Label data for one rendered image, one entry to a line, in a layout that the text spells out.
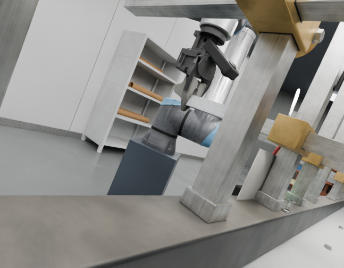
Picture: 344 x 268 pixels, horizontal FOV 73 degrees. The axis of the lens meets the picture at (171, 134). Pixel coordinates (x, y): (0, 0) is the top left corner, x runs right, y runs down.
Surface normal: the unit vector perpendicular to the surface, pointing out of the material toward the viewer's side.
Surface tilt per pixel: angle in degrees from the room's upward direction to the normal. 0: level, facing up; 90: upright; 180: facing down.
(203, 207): 90
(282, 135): 90
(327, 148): 90
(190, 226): 0
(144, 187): 90
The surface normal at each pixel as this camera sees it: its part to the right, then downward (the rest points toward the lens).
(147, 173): -0.14, 0.03
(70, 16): 0.72, 0.36
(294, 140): -0.62, -0.20
